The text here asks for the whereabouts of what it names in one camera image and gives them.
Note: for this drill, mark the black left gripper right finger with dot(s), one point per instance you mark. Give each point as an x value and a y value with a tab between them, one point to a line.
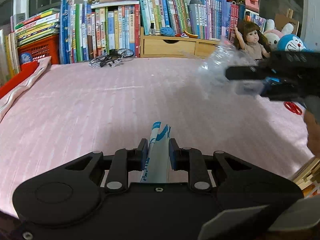
179	157

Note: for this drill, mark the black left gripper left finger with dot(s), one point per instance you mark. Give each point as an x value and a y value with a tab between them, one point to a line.
138	156

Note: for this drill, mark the clear plastic bag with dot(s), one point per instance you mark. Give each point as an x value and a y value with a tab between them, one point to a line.
211	71

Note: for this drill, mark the row of books on organizer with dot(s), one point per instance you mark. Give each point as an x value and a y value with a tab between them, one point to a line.
203	19

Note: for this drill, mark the row of upright books left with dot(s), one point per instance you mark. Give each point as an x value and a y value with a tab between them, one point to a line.
91	28

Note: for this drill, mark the stack of flat books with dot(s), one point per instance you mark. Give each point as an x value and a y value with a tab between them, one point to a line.
37	27

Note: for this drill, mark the person right hand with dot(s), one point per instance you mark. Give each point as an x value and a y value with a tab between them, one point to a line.
313	130

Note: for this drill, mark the blue Doraemon plush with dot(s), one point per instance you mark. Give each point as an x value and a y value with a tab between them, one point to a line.
291	42

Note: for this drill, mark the pink white bunny plush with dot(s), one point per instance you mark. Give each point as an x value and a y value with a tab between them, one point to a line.
273	35

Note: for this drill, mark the brown haired doll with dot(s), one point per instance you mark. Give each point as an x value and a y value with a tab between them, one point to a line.
250	39

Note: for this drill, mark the wooden drawer organizer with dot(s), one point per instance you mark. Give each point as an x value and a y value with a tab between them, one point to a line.
163	46

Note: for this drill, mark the blue yarn ball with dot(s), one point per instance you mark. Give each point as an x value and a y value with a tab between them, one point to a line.
167	31

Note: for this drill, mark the red plastic basket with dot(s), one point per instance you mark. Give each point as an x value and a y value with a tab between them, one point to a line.
45	47

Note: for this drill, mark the red folded cloth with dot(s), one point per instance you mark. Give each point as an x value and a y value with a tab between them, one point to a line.
22	82

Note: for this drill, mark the red scissors handle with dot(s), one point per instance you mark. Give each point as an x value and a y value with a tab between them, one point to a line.
292	107

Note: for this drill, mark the black wire glasses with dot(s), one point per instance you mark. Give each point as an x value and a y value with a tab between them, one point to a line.
114	58

